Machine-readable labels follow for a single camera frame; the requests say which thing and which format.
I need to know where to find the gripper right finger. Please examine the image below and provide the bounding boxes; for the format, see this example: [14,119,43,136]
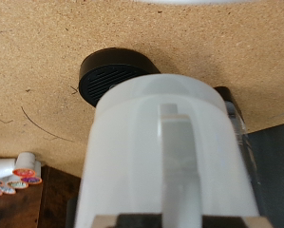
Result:
[201,215,274,228]

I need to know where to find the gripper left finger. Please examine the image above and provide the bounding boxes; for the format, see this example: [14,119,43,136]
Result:
[92,214,164,228]

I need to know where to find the white mug with handle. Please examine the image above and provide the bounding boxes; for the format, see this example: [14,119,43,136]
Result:
[73,73,269,228]

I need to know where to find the black Keurig coffee machine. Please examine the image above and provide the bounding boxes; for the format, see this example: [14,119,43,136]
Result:
[78,47,266,222]

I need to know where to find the coffee pod purple lid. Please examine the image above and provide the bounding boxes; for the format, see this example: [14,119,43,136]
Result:
[21,160,43,185]

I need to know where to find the white coffee pod lying sideways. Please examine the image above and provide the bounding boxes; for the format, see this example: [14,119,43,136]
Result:
[0,158,16,180]

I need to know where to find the dark wooden box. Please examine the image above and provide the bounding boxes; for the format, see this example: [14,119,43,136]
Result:
[0,164,83,228]

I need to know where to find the clear water reservoir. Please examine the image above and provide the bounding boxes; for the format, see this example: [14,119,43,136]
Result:
[225,100,263,219]

